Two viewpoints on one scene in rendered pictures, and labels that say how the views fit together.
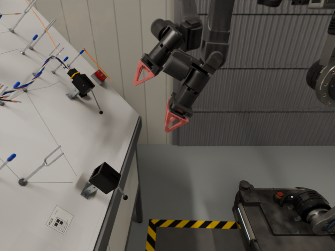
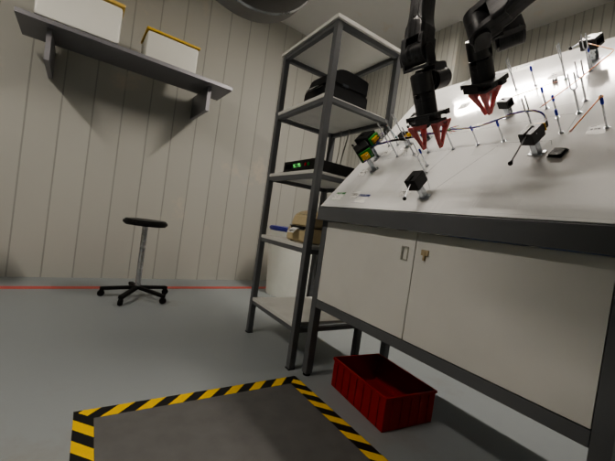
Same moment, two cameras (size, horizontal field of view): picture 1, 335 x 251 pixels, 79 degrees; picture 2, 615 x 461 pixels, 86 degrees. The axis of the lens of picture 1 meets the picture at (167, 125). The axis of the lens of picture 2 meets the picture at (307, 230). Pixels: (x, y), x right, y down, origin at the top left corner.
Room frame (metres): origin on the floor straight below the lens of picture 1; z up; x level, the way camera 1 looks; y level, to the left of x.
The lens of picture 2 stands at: (1.16, -0.81, 0.78)
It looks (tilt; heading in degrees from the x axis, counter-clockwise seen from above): 1 degrees down; 145
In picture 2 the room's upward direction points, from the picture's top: 8 degrees clockwise
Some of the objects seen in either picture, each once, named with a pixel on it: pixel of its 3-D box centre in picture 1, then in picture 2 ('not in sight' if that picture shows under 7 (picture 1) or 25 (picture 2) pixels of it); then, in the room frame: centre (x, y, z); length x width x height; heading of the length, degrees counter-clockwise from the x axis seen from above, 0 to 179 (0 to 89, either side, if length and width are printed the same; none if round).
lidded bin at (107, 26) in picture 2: not in sight; (80, 20); (-2.00, -0.93, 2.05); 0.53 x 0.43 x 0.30; 90
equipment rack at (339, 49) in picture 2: not in sight; (318, 200); (-0.51, 0.43, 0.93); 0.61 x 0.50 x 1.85; 178
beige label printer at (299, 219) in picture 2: not in sight; (318, 227); (-0.40, 0.37, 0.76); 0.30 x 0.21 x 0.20; 92
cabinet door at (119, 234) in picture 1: (125, 194); (485, 308); (0.69, 0.20, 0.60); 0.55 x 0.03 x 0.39; 178
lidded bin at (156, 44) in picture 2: not in sight; (168, 58); (-2.01, -0.29, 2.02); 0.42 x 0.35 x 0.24; 90
